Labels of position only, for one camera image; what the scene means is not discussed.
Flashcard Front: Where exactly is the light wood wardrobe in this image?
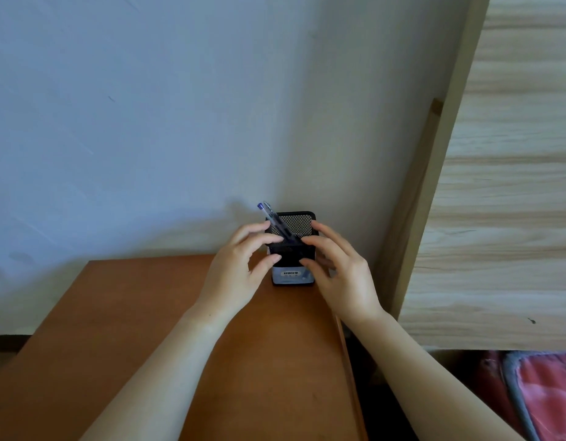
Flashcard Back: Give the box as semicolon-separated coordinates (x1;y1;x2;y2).
388;0;566;352

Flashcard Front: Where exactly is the blue ballpoint pen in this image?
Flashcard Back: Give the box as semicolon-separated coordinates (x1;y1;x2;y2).
257;201;296;247

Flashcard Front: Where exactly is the black mesh pen holder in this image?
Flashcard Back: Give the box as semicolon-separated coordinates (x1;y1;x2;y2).
264;211;317;286

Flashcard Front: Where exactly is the red cloth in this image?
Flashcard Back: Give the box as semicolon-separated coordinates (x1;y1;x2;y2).
473;351;518;425

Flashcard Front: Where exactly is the person's left forearm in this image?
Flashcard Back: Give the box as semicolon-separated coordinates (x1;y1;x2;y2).
80;308;240;441

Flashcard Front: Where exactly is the person's left hand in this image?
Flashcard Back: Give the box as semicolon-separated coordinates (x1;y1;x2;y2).
187;221;283;329

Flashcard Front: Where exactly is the person's right hand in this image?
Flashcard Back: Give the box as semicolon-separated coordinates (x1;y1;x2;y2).
300;220;394;333

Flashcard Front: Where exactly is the person's right forearm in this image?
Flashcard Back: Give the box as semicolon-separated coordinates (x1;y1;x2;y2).
343;312;528;441

